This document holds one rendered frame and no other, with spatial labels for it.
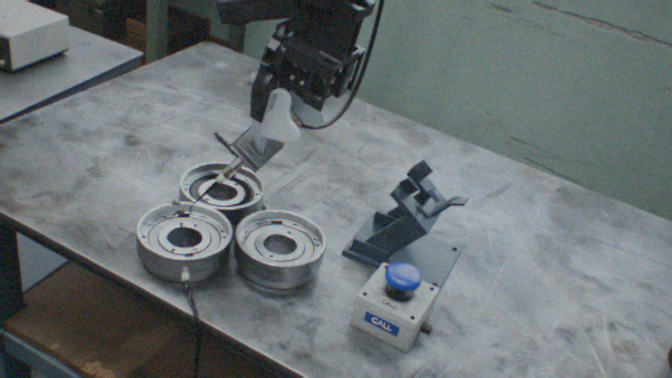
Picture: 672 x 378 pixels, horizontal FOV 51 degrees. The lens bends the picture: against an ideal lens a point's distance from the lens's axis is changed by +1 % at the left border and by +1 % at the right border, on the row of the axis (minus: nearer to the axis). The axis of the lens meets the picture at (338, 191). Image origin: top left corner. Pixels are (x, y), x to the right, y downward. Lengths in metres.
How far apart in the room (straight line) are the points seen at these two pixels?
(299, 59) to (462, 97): 1.75
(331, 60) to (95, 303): 0.60
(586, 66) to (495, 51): 0.29
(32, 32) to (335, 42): 0.88
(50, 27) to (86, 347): 0.70
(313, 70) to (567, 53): 1.65
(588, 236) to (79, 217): 0.68
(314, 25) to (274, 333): 0.32
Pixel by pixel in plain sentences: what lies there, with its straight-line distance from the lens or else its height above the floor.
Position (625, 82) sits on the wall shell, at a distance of 2.30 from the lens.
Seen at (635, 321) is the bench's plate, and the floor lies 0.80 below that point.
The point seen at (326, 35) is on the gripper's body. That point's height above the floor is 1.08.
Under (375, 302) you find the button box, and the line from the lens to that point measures 0.74.
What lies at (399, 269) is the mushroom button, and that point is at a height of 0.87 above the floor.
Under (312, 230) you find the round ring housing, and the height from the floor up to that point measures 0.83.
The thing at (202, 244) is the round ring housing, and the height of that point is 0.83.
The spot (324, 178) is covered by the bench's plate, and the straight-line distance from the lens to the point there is 1.00.
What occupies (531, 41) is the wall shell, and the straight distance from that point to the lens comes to 2.32.
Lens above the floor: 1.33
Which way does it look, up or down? 33 degrees down
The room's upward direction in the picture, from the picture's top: 12 degrees clockwise
